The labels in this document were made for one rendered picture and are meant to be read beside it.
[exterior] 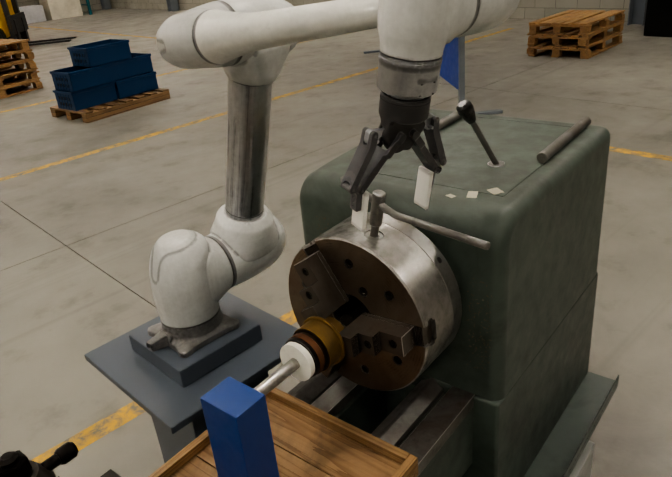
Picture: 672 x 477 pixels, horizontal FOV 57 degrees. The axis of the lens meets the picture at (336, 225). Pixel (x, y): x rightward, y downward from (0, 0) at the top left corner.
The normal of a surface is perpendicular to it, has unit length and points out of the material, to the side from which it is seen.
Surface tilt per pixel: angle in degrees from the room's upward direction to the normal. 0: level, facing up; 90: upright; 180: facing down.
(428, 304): 68
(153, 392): 0
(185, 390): 0
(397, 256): 32
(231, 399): 0
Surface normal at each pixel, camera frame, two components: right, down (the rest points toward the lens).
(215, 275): 0.76, 0.11
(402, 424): 0.31, -0.69
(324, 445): -0.09, -0.90
